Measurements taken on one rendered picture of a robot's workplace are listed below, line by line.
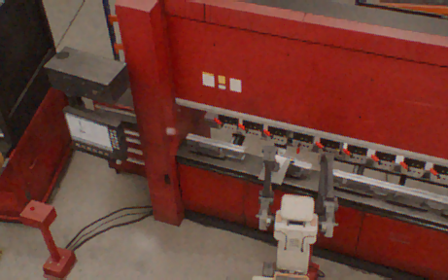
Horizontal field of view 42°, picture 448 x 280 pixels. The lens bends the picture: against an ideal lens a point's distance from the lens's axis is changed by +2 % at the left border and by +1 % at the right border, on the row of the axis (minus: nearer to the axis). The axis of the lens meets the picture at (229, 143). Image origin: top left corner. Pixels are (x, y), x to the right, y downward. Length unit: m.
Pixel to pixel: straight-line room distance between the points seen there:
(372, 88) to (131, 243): 2.64
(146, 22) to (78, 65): 0.55
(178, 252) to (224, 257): 0.42
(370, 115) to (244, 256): 1.86
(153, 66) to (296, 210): 1.40
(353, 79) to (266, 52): 0.59
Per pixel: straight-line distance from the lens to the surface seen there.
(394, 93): 3.90
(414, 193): 4.54
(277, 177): 4.44
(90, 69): 4.00
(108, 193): 5.78
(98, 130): 4.20
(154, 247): 5.31
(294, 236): 3.90
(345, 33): 3.67
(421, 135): 4.10
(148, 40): 3.98
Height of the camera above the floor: 4.33
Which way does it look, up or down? 45 degrees down
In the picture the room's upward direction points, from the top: 2 degrees counter-clockwise
